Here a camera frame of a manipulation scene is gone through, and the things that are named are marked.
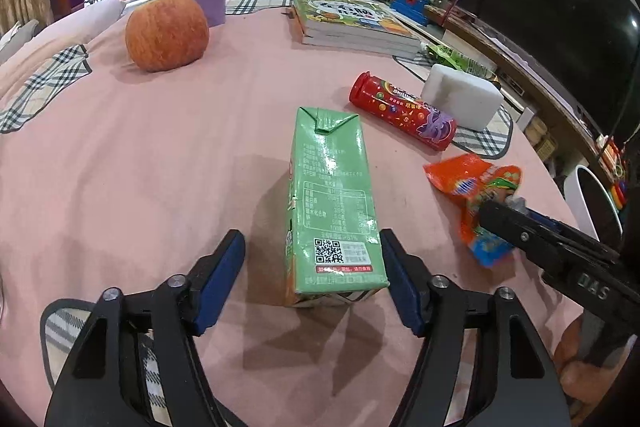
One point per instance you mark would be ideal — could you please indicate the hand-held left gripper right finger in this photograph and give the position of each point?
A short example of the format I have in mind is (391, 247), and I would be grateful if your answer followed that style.
(405, 287)

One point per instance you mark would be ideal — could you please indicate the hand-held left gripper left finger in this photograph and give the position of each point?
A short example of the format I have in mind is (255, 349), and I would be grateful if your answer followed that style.
(217, 287)

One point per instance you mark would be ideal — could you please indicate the stack of books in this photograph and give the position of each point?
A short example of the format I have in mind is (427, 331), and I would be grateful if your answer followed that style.
(345, 12)

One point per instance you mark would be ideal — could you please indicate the white foam block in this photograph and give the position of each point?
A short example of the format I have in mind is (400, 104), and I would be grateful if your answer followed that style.
(465, 97)

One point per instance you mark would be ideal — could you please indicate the red apple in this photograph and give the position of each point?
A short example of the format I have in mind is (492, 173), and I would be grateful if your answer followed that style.
(167, 32)

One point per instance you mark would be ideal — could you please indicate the book with white pages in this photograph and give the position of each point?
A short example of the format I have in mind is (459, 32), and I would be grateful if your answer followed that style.
(360, 47)

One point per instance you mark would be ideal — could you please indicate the red candy tube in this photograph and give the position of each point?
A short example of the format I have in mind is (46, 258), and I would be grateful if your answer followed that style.
(400, 107)

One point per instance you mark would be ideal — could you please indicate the person's right hand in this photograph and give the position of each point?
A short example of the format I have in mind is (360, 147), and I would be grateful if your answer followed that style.
(572, 357)

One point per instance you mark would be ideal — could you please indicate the white trash bin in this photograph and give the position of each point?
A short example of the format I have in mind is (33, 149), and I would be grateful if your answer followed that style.
(582, 187)

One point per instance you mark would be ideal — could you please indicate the green snack packet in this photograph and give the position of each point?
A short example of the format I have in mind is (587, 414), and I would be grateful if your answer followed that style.
(457, 59)

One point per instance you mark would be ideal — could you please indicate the black television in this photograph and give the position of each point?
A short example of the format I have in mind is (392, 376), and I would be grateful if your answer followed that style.
(550, 7)

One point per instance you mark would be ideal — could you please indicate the orange snack wrapper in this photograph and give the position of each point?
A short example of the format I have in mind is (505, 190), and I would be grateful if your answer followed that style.
(470, 177)

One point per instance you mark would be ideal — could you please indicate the green drink carton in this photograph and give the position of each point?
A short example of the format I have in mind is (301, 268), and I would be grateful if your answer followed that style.
(335, 187)

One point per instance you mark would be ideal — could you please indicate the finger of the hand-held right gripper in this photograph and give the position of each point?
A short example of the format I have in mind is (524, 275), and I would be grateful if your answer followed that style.
(545, 219)
(520, 234)

